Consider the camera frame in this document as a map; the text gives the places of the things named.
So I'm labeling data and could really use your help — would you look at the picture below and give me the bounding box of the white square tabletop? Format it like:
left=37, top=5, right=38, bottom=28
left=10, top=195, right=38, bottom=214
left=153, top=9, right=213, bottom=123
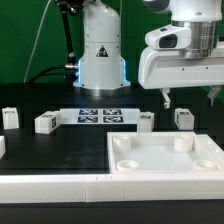
left=107, top=132, right=224, bottom=174

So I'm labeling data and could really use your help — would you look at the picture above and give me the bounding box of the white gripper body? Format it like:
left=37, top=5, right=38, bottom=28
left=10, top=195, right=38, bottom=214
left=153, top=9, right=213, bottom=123
left=138, top=23, right=224, bottom=89

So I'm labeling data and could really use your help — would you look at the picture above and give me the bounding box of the white front fence rail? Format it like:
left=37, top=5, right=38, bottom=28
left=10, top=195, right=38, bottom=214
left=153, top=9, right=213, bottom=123
left=0, top=173, right=224, bottom=203

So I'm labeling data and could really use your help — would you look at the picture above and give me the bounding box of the grey thin cable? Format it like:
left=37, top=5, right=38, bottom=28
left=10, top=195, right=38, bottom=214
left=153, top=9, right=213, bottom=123
left=23, top=0, right=53, bottom=84

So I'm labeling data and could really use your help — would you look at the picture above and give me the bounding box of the white base tag plate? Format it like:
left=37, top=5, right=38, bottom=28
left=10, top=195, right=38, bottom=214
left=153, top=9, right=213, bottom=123
left=60, top=108, right=140, bottom=125

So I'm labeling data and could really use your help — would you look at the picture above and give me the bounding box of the black cable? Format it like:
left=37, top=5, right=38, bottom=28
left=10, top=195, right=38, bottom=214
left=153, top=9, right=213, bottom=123
left=27, top=65, right=80, bottom=84

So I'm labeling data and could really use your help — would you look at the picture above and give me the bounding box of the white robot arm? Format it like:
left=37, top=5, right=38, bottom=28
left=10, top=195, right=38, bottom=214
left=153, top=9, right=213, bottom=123
left=73, top=0, right=224, bottom=99

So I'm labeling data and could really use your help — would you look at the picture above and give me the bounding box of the white left fence piece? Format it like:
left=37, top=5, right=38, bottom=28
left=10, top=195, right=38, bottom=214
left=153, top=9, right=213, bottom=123
left=0, top=136, right=6, bottom=159

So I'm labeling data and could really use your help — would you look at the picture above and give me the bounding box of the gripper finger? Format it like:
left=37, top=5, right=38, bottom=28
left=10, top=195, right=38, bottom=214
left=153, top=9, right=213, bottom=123
left=207, top=86, right=221, bottom=106
left=160, top=88, right=171, bottom=109

